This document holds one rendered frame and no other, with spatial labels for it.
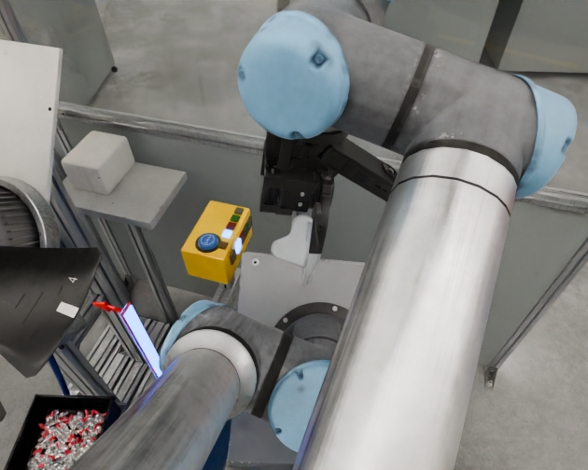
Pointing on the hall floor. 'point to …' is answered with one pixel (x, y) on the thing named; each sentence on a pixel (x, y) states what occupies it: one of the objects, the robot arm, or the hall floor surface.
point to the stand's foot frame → (126, 389)
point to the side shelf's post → (152, 271)
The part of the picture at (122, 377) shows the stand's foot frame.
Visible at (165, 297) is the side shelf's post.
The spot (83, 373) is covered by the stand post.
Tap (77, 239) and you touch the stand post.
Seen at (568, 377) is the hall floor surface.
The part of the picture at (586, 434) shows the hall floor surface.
